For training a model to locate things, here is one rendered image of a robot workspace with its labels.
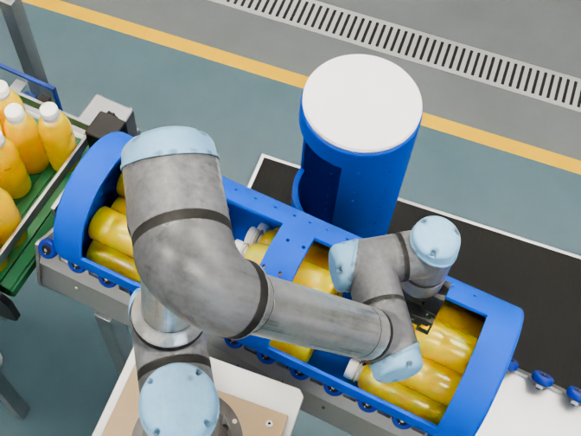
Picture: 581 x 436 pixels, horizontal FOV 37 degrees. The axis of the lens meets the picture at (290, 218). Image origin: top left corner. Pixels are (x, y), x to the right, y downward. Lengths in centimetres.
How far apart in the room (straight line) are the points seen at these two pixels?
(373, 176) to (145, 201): 111
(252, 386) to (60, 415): 132
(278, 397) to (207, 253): 65
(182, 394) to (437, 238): 44
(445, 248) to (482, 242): 161
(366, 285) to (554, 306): 165
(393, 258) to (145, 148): 45
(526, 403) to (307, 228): 60
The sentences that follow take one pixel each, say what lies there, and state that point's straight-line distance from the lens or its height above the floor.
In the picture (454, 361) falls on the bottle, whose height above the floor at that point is 118.
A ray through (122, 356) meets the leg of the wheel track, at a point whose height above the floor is 37.
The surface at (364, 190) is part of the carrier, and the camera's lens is 206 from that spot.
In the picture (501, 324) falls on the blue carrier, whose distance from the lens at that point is 157.
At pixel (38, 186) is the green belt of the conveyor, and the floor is 90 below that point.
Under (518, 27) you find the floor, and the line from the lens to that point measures 367.
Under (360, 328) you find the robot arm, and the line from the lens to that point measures 114.
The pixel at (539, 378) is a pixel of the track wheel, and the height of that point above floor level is 98.
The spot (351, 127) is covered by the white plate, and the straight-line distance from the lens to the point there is 195.
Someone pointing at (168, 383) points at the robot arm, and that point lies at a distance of 130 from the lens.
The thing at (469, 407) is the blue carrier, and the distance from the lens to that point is 155.
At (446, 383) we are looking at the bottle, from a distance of 160.
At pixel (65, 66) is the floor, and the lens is 343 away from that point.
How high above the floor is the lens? 263
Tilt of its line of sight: 61 degrees down
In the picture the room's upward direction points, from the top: 5 degrees clockwise
